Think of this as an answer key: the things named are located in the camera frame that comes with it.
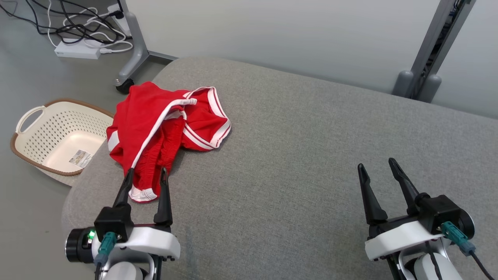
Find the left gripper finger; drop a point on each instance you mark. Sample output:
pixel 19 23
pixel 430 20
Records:
pixel 164 202
pixel 124 192

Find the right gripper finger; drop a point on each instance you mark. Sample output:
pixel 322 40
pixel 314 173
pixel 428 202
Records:
pixel 406 190
pixel 369 202

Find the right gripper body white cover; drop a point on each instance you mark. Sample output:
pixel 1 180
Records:
pixel 400 239

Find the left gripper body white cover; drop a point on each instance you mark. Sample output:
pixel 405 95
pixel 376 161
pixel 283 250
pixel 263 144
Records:
pixel 159 241

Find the red shorts white side stripe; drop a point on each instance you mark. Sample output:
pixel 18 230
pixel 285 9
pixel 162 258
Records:
pixel 144 112

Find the red Bulls 23 jersey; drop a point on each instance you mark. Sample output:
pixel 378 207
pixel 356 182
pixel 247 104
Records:
pixel 204 124

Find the paper label in basket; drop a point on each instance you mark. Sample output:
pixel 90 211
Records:
pixel 80 158

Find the cream perforated laundry basket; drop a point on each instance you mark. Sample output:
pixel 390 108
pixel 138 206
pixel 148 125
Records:
pixel 46 128

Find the black caster wheel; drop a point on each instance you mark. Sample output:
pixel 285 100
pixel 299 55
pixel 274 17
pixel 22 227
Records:
pixel 124 86

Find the grey wheeled stand leg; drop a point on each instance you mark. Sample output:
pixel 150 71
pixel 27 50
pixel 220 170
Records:
pixel 136 42

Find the white power strip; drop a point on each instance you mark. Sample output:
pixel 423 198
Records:
pixel 76 49

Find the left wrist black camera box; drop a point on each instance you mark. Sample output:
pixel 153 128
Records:
pixel 113 221

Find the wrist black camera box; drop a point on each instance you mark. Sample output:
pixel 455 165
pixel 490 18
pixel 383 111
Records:
pixel 113 221
pixel 439 212

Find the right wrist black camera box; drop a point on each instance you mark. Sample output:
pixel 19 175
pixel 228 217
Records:
pixel 439 212

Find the grey partition post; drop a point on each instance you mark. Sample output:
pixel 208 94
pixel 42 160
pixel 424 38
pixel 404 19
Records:
pixel 439 42

